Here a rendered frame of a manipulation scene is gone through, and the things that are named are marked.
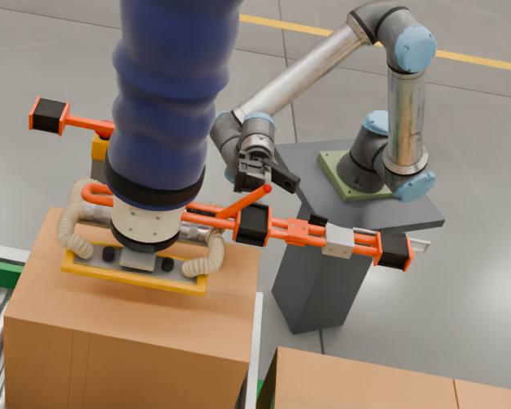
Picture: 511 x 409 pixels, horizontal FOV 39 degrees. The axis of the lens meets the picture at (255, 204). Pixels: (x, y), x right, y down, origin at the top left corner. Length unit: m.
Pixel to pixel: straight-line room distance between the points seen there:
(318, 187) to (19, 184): 1.54
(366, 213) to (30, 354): 1.30
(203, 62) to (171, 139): 0.19
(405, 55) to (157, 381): 1.07
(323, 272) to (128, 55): 1.65
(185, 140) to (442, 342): 2.16
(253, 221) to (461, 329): 1.94
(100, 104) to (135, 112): 2.67
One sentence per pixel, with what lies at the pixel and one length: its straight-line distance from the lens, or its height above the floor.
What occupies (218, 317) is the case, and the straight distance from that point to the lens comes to 1.88.
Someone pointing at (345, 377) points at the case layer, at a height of 0.54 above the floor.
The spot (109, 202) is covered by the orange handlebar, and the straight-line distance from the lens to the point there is 1.72.
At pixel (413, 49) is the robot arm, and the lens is 2.03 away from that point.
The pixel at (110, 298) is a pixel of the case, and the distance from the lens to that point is 1.88.
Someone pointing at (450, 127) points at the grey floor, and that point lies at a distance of 4.81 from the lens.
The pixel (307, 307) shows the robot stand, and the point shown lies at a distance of 3.02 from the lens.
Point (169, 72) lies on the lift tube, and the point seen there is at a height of 1.65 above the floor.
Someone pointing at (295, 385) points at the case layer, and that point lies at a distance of 2.32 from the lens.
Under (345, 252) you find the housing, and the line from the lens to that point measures 1.77.
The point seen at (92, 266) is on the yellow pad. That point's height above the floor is 1.11.
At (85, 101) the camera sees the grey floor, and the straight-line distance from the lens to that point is 4.15.
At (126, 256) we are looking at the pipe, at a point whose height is 1.13.
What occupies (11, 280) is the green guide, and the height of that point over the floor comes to 0.60.
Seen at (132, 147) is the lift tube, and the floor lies 1.44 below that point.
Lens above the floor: 2.39
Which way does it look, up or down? 41 degrees down
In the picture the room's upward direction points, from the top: 16 degrees clockwise
